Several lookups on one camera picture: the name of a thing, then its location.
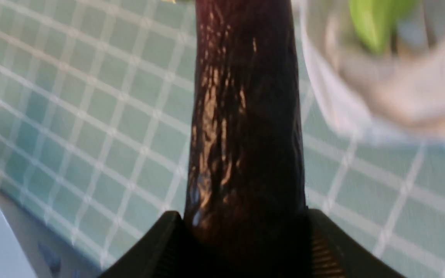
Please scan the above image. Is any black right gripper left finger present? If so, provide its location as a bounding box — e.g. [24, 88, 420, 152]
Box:
[100, 211, 188, 278]

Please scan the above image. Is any green cucumber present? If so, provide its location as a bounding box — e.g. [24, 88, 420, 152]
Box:
[348, 0, 419, 54]

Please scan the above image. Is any green checkered tablecloth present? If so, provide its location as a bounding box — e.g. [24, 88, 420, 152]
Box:
[0, 0, 445, 278]

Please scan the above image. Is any dark brown eggplant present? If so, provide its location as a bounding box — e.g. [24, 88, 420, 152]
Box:
[183, 0, 308, 278]

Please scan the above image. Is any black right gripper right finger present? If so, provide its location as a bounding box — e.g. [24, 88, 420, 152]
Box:
[307, 209, 404, 278]

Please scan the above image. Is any white cloth bag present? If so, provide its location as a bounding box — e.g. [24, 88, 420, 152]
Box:
[294, 0, 445, 144]

